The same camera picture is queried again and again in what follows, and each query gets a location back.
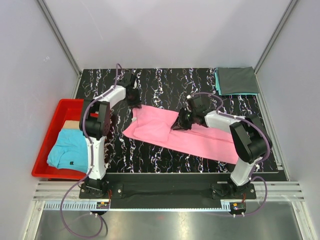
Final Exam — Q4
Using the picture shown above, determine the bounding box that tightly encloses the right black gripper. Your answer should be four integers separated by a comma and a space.
170, 107, 197, 131

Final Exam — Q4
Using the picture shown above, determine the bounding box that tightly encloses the pink t shirt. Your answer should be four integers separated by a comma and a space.
123, 105, 239, 164

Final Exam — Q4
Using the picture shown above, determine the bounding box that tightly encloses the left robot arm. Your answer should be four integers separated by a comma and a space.
79, 73, 141, 198

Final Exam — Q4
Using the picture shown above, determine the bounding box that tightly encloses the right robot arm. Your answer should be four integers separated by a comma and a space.
171, 92, 273, 199

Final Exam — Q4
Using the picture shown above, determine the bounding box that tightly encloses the folded teal t shirt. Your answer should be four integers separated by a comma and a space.
214, 70, 258, 96

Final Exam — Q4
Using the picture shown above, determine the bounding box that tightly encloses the folded dark grey t shirt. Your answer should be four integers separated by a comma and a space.
216, 66, 260, 94

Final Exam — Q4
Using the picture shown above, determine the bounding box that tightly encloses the beige t shirt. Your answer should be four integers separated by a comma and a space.
62, 120, 80, 130

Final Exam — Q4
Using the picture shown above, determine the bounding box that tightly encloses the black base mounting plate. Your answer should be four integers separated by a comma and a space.
79, 173, 257, 211

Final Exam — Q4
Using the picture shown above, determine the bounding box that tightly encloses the light blue t shirt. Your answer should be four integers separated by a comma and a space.
46, 128, 88, 174

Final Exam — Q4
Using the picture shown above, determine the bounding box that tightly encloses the red plastic bin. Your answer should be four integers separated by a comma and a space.
31, 98, 101, 180

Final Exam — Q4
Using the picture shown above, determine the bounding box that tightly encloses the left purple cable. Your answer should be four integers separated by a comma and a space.
59, 62, 125, 236

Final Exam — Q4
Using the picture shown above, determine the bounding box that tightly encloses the left aluminium frame post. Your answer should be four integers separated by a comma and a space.
36, 0, 83, 77

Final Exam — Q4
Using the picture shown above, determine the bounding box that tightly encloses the aluminium frame post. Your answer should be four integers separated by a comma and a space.
36, 0, 83, 77
253, 0, 301, 75

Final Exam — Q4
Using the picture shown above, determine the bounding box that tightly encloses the slotted cable duct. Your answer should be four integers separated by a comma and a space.
44, 201, 247, 213

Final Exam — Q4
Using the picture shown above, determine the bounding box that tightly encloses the right aluminium frame post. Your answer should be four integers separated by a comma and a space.
253, 0, 301, 75

